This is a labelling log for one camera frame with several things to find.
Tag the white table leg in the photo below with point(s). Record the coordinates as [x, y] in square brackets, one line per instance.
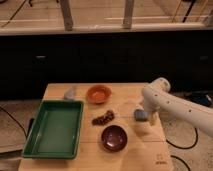
[128, 13]
[66, 13]

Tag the white table leg right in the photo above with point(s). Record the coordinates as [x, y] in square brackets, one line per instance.
[128, 13]

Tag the small grey cloth object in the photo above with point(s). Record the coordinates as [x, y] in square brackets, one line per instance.
[70, 94]

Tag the brown grape bunch toy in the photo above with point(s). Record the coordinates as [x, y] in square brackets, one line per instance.
[104, 119]

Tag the orange bowl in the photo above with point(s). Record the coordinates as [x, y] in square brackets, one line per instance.
[98, 94]

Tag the dark purple bowl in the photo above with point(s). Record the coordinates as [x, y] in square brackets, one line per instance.
[114, 138]

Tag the white table leg left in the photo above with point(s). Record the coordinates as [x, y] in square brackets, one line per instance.
[66, 13]

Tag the blue sponge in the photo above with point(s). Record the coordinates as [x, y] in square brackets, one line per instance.
[140, 115]

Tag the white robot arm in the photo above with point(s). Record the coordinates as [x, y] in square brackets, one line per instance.
[156, 95]

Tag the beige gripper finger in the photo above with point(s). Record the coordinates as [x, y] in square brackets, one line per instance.
[153, 118]

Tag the green plastic tray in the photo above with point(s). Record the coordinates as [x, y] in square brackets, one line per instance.
[55, 130]

